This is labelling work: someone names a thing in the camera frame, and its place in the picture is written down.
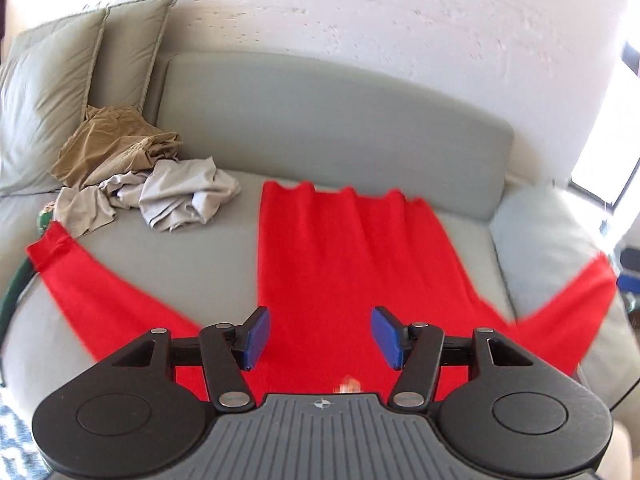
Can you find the window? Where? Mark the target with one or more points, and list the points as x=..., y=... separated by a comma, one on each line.
x=612, y=130

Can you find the blue and white patterned rug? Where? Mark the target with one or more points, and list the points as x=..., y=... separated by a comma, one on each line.
x=17, y=440

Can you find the crumpled tan garment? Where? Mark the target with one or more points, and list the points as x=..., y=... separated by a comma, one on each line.
x=107, y=147

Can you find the grey sofa backrest cushion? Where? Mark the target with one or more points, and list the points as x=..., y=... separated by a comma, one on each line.
x=325, y=120

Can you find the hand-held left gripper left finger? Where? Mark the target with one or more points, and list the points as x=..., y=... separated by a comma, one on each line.
x=257, y=335

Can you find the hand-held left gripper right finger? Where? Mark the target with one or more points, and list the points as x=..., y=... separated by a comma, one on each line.
x=387, y=335

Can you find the red long-sleeved shirt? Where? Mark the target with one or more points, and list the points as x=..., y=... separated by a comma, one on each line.
x=340, y=270

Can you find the pale blue pillow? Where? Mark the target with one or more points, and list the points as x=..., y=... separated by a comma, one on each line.
x=540, y=240

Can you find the large sage green pillow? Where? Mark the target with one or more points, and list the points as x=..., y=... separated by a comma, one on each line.
x=45, y=105

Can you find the grey sofa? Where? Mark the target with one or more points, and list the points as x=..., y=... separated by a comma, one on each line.
x=150, y=260

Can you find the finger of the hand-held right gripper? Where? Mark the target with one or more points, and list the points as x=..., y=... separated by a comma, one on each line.
x=628, y=280

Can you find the crumpled light grey garment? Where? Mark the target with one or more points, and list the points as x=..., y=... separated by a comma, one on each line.
x=175, y=195

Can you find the sage green cushion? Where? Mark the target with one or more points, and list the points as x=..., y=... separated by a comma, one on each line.
x=132, y=50

